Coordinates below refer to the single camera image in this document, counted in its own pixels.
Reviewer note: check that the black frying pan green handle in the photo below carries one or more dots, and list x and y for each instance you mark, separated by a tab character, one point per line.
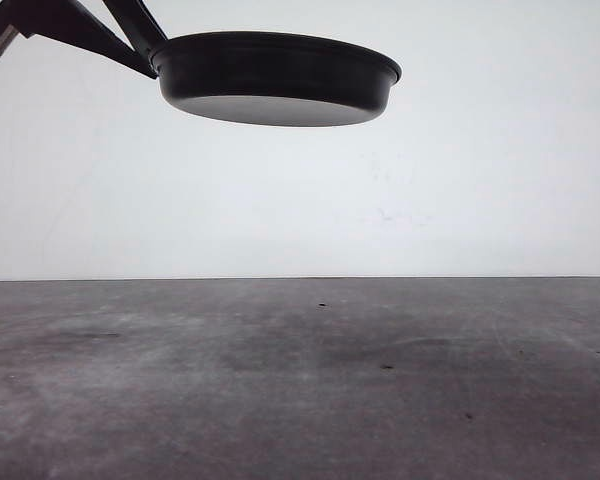
274	79

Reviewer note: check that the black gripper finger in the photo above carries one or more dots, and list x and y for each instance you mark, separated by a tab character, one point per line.
68	22
138	24

